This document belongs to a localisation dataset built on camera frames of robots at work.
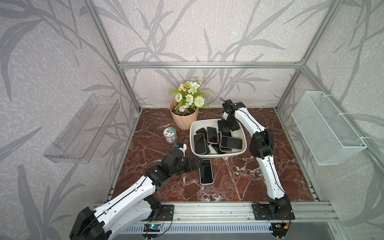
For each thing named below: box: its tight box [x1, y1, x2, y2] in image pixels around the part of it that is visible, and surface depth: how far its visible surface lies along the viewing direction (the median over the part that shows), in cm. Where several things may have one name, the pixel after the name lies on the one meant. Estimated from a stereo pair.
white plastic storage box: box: [189, 118, 247, 159], surface depth 99 cm
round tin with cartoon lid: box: [163, 126, 177, 145], surface depth 98 cm
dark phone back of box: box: [196, 127, 208, 142], surface depth 107 cm
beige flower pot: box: [169, 99, 199, 130], surface depth 98 cm
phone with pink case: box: [199, 159, 214, 185], surface depth 87 cm
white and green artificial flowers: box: [169, 78, 212, 116], surface depth 89 cm
